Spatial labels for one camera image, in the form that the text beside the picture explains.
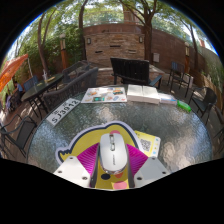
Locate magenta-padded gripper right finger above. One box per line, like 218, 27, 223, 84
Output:
125, 143, 172, 189

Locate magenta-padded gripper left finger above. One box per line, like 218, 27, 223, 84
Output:
53, 142, 102, 189

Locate white computer mouse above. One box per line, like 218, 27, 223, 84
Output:
99, 132, 129, 176

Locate yellow duck-shaped mouse pad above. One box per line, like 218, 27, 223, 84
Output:
54, 120, 149, 191

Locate yellow printed card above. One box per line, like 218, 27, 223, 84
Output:
133, 129, 162, 158

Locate black metal mesh chair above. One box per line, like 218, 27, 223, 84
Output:
0, 114, 38, 158

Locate green tube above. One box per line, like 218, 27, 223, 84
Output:
176, 99, 192, 113

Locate small flat white box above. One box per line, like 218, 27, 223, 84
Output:
158, 93, 179, 106

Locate large white box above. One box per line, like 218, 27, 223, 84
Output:
126, 84, 161, 105

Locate colourful printed sheet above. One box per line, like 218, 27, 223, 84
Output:
80, 85, 128, 104

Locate dark wicker armchair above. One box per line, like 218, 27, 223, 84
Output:
61, 59, 91, 84
42, 66, 100, 113

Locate dark round garden table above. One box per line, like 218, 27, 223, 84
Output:
20, 73, 64, 119

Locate blue garden chair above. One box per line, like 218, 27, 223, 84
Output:
22, 75, 39, 93

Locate person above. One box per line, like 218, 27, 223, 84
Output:
11, 79, 24, 101

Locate dark slatted garden chair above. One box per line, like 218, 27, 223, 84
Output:
167, 61, 194, 94

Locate orange canopy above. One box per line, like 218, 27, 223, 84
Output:
0, 53, 30, 94

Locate white wall box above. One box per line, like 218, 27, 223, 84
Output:
152, 52, 161, 64

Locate wooden lamp post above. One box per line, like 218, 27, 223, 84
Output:
59, 32, 69, 70
183, 41, 191, 64

